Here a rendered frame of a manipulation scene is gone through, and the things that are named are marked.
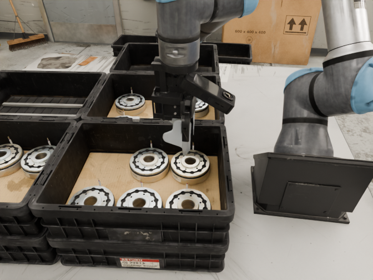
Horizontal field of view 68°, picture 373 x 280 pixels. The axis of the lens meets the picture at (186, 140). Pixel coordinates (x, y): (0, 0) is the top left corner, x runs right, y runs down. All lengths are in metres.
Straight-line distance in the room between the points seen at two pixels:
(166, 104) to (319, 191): 0.45
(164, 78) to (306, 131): 0.40
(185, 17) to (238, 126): 0.73
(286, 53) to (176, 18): 3.16
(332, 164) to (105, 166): 0.57
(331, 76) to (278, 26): 2.87
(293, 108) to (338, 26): 0.21
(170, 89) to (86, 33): 3.70
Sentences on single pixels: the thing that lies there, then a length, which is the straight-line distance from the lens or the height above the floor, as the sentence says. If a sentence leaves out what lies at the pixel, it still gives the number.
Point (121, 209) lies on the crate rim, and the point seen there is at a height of 0.93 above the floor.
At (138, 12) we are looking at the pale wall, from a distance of 3.90.
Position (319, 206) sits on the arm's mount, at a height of 0.76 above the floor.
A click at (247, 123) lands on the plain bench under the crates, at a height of 0.70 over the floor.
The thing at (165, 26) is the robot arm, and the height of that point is 1.22.
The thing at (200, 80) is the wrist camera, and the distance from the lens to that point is 0.55.
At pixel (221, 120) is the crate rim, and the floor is 0.93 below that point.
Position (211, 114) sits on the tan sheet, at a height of 0.83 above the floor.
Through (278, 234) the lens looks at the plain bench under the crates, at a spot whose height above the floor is 0.70.
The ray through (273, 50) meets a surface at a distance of 3.59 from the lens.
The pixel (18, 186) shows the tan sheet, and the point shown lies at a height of 0.83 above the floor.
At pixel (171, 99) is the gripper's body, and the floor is 1.08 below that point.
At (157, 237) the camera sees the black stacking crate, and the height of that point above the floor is 0.84.
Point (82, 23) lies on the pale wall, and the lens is 4.20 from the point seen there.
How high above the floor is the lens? 1.36
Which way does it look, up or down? 39 degrees down
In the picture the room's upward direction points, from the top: straight up
